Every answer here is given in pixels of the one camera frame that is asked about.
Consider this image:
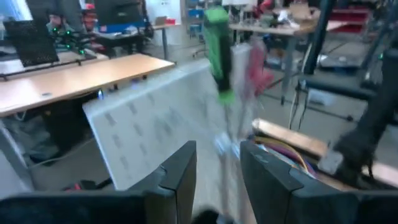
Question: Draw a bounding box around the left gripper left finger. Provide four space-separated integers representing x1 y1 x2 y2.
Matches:
0 141 197 224

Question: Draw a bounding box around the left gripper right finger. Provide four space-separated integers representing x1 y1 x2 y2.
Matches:
239 140 398 224

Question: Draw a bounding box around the green black screwdriver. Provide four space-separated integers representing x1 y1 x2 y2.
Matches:
202 6 236 105

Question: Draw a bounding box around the red black tool case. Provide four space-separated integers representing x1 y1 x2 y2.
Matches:
62 179 113 192

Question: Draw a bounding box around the white metal pegboard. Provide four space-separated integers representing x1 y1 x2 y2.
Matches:
82 42 254 224

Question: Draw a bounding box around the grey desk leg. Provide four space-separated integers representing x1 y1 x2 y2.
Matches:
0 119 35 191

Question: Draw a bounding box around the wooden office desk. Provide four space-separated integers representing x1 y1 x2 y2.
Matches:
0 52 177 118

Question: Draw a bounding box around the black background robot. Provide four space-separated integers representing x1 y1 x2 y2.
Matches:
49 27 97 57

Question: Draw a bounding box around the wooden workbench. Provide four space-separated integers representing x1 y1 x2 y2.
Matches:
229 20 351 105

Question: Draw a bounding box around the red storage rack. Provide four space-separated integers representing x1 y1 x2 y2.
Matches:
329 7 373 34

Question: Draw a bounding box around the person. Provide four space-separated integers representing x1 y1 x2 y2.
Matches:
81 2 98 32
45 11 77 35

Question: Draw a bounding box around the coloured wire bundle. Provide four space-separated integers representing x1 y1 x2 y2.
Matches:
253 135 317 180

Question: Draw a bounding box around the black stand post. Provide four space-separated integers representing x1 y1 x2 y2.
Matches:
303 0 338 75

